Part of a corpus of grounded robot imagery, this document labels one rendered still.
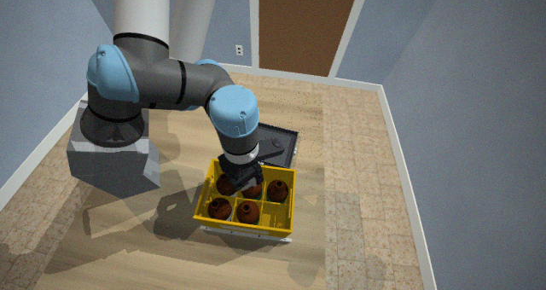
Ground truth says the yellow divided crate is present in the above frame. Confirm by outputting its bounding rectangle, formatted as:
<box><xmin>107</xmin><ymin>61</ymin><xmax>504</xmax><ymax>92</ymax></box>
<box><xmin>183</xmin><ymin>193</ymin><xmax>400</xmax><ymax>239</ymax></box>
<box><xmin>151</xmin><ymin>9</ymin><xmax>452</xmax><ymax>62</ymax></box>
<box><xmin>200</xmin><ymin>165</ymin><xmax>296</xmax><ymax>238</ymax></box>

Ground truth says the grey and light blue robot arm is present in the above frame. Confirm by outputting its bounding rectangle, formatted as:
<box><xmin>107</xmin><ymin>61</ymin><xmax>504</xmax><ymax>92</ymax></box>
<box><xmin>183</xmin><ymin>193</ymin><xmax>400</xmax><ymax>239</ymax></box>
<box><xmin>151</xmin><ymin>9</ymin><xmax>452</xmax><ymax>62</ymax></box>
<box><xmin>80</xmin><ymin>0</ymin><xmax>285</xmax><ymax>165</ymax></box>

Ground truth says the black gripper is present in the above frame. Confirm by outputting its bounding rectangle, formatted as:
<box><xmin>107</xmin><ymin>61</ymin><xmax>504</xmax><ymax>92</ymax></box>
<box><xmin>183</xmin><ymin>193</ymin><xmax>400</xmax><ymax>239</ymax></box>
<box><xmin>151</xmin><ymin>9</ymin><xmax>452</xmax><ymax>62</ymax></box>
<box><xmin>218</xmin><ymin>154</ymin><xmax>264</xmax><ymax>192</ymax></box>

